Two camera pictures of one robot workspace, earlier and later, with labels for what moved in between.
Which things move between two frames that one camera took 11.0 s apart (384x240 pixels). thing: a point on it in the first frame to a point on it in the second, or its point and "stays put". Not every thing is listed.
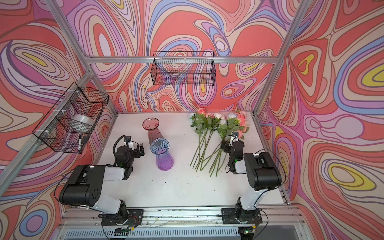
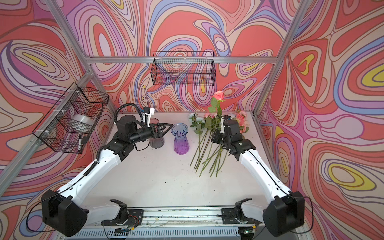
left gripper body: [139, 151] to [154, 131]
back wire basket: [183, 68] stays put
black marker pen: [80, 142] stays put
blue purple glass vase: [164, 160] to [181, 145]
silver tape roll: [83, 118] stays put
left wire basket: [69, 125] stays put
